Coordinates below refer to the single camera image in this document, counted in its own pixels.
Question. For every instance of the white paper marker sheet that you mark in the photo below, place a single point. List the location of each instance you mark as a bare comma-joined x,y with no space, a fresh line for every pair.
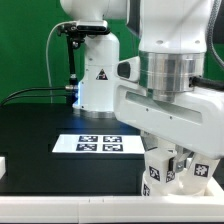
99,144

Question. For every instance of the black camera on stand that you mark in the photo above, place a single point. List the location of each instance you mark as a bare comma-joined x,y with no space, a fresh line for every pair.
76,32

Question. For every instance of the white front rail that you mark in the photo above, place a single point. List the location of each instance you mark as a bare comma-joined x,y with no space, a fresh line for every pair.
82,210

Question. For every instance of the white block left edge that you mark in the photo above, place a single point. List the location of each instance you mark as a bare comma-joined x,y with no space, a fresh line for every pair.
2,167

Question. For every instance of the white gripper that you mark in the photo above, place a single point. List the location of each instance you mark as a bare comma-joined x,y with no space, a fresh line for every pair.
194,121

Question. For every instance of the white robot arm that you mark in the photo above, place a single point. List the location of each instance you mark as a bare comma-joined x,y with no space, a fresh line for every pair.
144,65

